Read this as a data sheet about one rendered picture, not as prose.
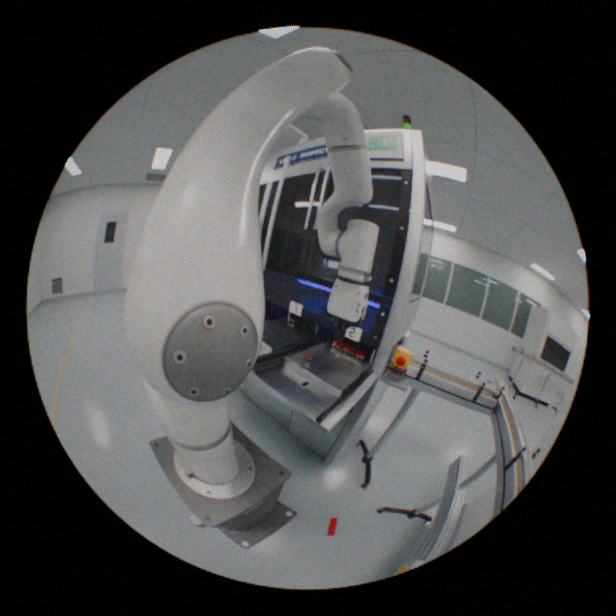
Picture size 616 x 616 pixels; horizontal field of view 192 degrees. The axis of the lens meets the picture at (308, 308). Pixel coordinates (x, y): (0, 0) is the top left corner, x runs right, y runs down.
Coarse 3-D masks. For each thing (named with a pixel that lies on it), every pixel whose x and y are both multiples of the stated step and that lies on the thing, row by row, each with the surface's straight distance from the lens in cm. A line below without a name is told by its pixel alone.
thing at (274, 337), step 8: (272, 320) 109; (280, 320) 114; (264, 328) 104; (272, 328) 106; (280, 328) 107; (288, 328) 109; (296, 328) 111; (264, 336) 95; (272, 336) 96; (280, 336) 97; (288, 336) 99; (296, 336) 101; (304, 336) 103; (312, 336) 98; (264, 344) 82; (272, 344) 88; (280, 344) 89; (288, 344) 85
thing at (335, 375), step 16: (304, 352) 82; (320, 352) 89; (304, 368) 75; (320, 368) 77; (336, 368) 80; (352, 368) 84; (368, 368) 84; (320, 384) 66; (336, 384) 71; (352, 384) 71
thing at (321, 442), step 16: (256, 384) 151; (384, 384) 138; (256, 400) 163; (272, 400) 142; (272, 416) 154; (288, 416) 137; (368, 416) 166; (304, 432) 135; (320, 432) 124; (336, 432) 116; (320, 448) 136
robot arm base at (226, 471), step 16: (176, 448) 32; (224, 448) 31; (240, 448) 48; (176, 464) 48; (192, 464) 35; (208, 464) 33; (224, 464) 35; (240, 464) 46; (192, 480) 46; (208, 480) 42; (224, 480) 42; (240, 480) 44; (208, 496) 44; (224, 496) 44
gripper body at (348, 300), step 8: (336, 280) 50; (344, 280) 47; (336, 288) 50; (344, 288) 49; (352, 288) 48; (360, 288) 47; (368, 288) 50; (336, 296) 50; (344, 296) 49; (352, 296) 48; (360, 296) 47; (328, 304) 52; (336, 304) 50; (344, 304) 49; (352, 304) 48; (360, 304) 48; (336, 312) 51; (344, 312) 49; (352, 312) 48; (360, 312) 48; (352, 320) 49
